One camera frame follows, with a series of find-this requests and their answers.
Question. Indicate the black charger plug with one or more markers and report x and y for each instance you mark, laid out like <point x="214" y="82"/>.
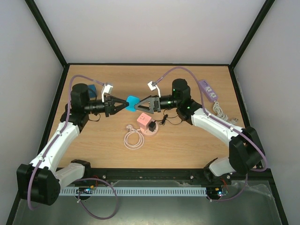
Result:
<point x="152" y="126"/>

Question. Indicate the pink cube socket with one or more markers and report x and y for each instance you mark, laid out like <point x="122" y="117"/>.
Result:
<point x="144" y="120"/>

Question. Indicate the purple power strip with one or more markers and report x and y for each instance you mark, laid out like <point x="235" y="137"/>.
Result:
<point x="208" y="91"/>

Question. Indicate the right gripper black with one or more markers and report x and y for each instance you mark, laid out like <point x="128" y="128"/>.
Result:
<point x="156" y="104"/>

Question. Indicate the dark blue cube adapter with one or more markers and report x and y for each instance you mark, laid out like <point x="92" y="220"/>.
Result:
<point x="92" y="91"/>

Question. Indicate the pink round socket base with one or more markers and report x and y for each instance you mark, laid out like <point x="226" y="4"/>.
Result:
<point x="149" y="133"/>

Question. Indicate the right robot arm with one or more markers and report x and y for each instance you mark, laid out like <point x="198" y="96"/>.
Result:
<point x="245" y="149"/>

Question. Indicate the light blue cube adapter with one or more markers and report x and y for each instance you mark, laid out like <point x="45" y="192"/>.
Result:
<point x="132" y="101"/>

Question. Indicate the light blue cable duct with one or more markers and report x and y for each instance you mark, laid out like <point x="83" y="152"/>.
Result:
<point x="135" y="191"/>

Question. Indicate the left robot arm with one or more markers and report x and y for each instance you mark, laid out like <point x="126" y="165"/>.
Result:
<point x="40" y="181"/>

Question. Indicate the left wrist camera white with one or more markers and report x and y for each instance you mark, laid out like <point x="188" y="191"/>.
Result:
<point x="106" y="89"/>

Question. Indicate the black frame rail front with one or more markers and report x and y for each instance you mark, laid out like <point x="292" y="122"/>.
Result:
<point x="190" y="176"/>

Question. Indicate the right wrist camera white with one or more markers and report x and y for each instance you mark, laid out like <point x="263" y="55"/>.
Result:
<point x="153" y="86"/>

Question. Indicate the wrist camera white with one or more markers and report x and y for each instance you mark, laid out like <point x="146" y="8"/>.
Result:
<point x="106" y="89"/>
<point x="153" y="86"/>

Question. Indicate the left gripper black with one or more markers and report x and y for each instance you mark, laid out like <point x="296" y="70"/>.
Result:
<point x="110" y="102"/>

